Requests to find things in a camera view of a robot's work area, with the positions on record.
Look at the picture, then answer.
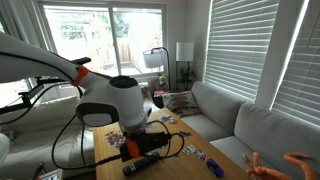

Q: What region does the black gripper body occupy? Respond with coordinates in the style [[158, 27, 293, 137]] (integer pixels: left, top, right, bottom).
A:
[[120, 132, 171, 162]]

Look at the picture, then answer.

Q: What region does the black remote control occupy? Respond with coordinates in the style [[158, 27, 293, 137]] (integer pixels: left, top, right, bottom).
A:
[[122, 152, 160, 176]]

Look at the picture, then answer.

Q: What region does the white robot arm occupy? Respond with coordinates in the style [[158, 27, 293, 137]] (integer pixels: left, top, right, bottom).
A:
[[0, 33, 170, 161]]

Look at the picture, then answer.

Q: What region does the large colourful sticker card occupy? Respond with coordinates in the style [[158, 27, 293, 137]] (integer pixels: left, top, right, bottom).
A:
[[105, 131, 125, 148]]

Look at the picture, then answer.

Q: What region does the top sticker card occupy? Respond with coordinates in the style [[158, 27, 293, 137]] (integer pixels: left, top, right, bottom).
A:
[[158, 113, 177, 124]]

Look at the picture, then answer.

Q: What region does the dark sticker card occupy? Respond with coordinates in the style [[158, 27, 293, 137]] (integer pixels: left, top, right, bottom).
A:
[[180, 131, 191, 137]]

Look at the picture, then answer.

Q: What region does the small sticker card pair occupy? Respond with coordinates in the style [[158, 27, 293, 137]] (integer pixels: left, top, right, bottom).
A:
[[182, 145, 207, 160]]

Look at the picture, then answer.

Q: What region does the wooden coffee table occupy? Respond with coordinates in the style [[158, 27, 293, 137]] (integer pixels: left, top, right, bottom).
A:
[[93, 108, 246, 180]]

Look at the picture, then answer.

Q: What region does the brown patterned cushion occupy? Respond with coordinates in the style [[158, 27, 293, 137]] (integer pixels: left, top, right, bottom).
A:
[[163, 91, 201, 118]]

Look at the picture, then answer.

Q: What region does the stuffed toy on side table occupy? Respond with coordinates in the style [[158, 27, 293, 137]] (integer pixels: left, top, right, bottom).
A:
[[155, 76, 169, 90]]

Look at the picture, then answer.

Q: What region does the blue toy car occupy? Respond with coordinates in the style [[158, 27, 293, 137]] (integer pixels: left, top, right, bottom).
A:
[[206, 159, 224, 177]]

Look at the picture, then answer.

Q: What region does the potted plant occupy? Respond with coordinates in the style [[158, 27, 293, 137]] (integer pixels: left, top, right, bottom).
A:
[[178, 66, 196, 89]]

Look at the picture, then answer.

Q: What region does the arc floor lamp white shade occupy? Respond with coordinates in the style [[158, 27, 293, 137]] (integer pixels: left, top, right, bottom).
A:
[[143, 47, 170, 91]]

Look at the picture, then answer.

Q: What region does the white couch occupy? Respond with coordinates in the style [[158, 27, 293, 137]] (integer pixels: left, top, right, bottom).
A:
[[0, 96, 94, 180]]

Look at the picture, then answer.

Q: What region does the grey sectional sofa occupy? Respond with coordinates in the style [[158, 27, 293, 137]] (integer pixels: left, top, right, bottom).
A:
[[183, 82, 320, 180]]

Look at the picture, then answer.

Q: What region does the standing lamp white shade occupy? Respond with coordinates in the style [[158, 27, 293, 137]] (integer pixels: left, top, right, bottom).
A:
[[175, 41, 195, 92]]

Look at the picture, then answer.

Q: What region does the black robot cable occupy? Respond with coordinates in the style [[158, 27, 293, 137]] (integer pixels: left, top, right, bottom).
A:
[[0, 76, 185, 171]]

